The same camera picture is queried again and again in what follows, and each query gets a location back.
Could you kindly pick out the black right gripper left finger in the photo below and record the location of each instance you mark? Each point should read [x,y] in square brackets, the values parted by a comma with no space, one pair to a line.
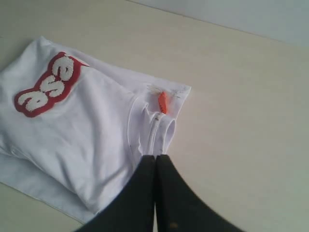
[133,208]

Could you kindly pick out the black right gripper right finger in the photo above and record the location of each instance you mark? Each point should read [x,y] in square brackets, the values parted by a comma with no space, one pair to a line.
[178,208]

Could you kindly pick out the orange neck tag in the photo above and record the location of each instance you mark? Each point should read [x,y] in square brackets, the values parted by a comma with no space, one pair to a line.
[162,101]

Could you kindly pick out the white t-shirt red lettering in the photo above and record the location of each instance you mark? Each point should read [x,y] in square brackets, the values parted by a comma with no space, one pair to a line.
[73,129]

